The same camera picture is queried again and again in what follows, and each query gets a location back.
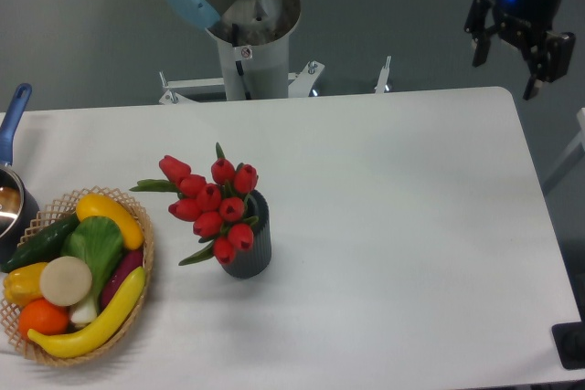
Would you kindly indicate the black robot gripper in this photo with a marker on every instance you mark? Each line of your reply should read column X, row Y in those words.
column 550, row 54

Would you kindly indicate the red tulip bouquet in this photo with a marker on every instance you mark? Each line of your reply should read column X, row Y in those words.
column 217, row 208

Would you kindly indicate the dark grey ribbed vase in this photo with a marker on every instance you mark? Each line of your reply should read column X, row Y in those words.
column 249, row 263

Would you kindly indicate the black device at table edge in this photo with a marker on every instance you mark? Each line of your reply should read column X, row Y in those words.
column 569, row 340

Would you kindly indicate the purple sweet potato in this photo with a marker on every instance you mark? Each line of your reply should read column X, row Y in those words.
column 128, row 263

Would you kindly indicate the yellow squash upper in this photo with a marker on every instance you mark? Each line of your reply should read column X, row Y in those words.
column 102, row 205

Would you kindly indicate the green bok choy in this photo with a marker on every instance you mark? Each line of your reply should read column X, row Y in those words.
column 98, row 242

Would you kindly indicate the woven wicker basket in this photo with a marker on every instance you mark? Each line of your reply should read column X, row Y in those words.
column 59, row 208

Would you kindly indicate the yellow banana squash lower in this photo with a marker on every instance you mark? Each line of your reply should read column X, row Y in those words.
column 100, row 331

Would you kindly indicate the beige round radish slice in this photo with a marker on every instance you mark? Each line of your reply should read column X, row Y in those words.
column 65, row 281

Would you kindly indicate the green cucumber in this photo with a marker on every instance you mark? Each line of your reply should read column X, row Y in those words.
column 44, row 246

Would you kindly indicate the yellow bell pepper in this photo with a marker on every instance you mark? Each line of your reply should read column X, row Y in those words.
column 22, row 285

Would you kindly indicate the orange fruit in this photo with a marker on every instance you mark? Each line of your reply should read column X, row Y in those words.
column 44, row 317

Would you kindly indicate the white frame at right edge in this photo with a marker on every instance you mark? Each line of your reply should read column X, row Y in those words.
column 568, row 158

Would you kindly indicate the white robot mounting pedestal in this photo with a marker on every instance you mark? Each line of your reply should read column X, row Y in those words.
column 248, row 73

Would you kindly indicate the blue handled saucepan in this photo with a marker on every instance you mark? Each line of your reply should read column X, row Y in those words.
column 18, row 206

